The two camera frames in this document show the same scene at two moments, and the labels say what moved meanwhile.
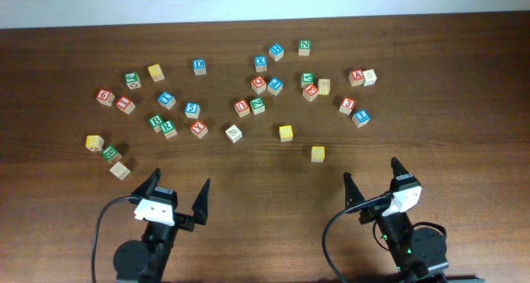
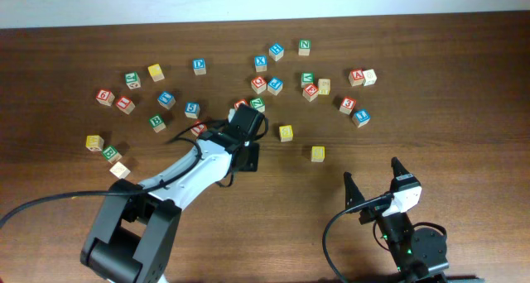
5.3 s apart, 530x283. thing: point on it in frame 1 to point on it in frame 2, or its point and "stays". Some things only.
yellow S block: [318, 154] stays
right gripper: [354, 194] stays
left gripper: [179, 218] to [252, 157]
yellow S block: [286, 133] stays
